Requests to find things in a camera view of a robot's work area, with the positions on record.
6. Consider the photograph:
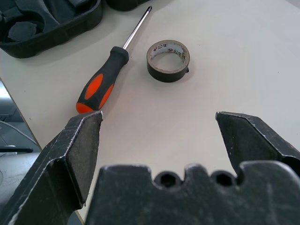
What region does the black flat bar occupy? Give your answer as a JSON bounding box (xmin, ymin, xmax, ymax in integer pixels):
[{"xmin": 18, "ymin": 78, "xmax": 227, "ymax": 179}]
[{"xmin": 0, "ymin": 147, "xmax": 34, "ymax": 154}]

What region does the black tool case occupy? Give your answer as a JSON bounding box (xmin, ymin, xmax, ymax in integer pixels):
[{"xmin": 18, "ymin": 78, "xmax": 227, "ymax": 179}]
[{"xmin": 0, "ymin": 0, "xmax": 152, "ymax": 60}]

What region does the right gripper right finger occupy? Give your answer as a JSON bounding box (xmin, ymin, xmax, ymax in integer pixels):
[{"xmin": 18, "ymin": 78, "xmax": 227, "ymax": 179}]
[{"xmin": 215, "ymin": 111, "xmax": 300, "ymax": 178}]

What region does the black orange Phillips screwdriver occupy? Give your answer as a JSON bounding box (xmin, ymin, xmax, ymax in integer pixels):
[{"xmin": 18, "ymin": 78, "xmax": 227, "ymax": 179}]
[{"xmin": 75, "ymin": 6, "xmax": 153, "ymax": 115}]

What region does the thin white cable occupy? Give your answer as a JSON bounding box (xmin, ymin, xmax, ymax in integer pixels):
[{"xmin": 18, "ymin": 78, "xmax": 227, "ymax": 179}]
[{"xmin": 0, "ymin": 120, "xmax": 38, "ymax": 145}]

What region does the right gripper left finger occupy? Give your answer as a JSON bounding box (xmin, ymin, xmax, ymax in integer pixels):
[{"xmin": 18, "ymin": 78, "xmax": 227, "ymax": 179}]
[{"xmin": 0, "ymin": 111, "xmax": 104, "ymax": 225}]

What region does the black electrical tape roll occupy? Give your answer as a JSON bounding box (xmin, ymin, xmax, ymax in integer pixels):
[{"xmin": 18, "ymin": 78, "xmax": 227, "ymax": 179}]
[{"xmin": 146, "ymin": 40, "xmax": 191, "ymax": 83}]

